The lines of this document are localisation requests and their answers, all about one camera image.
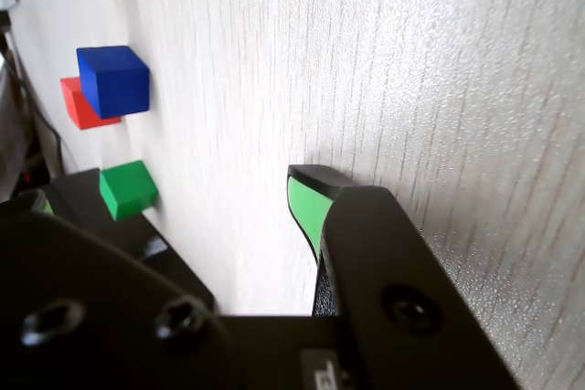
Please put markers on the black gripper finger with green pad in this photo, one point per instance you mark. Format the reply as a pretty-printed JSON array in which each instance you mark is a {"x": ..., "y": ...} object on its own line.
[
  {"x": 393, "y": 280},
  {"x": 91, "y": 298}
]

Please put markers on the green wooden cube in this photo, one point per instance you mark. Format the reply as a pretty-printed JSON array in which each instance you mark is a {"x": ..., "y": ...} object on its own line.
[{"x": 128, "y": 189}]

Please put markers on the red wooden cube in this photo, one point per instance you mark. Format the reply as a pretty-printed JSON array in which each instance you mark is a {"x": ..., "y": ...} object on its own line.
[{"x": 75, "y": 104}]

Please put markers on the blue wooden cube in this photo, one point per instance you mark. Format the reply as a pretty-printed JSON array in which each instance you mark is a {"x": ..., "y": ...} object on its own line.
[{"x": 114, "y": 84}]

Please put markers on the black cardboard box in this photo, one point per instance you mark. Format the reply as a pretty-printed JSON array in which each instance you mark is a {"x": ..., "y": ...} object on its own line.
[{"x": 125, "y": 237}]

